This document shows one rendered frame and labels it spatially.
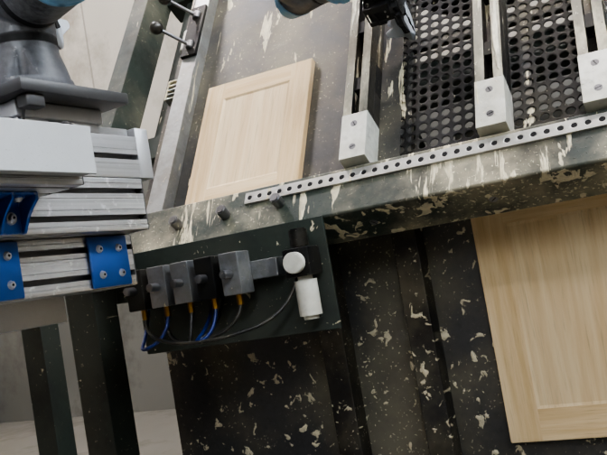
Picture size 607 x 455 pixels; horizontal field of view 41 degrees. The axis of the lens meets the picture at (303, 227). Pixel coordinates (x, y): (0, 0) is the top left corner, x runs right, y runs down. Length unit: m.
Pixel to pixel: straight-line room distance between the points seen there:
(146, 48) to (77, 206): 1.32
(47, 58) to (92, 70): 4.36
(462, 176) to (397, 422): 0.66
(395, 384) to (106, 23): 4.14
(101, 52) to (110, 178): 4.32
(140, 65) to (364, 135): 0.96
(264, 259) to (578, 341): 0.69
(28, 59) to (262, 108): 0.85
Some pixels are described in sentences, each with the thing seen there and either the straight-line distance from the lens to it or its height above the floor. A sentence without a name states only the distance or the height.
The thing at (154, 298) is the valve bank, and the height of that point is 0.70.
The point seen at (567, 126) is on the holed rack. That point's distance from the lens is 1.62.
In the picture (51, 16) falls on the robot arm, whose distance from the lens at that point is 1.33.
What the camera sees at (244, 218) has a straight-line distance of 1.81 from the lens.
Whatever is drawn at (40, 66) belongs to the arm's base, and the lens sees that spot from 1.34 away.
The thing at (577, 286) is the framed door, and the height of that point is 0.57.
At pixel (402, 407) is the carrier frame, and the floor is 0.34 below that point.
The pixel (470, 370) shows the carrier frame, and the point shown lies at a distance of 1.91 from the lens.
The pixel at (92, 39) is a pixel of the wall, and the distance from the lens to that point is 5.75.
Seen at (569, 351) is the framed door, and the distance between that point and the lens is 1.84.
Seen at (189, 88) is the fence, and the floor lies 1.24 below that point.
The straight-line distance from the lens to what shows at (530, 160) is 1.60.
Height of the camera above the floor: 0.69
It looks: 4 degrees up
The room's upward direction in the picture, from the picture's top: 10 degrees counter-clockwise
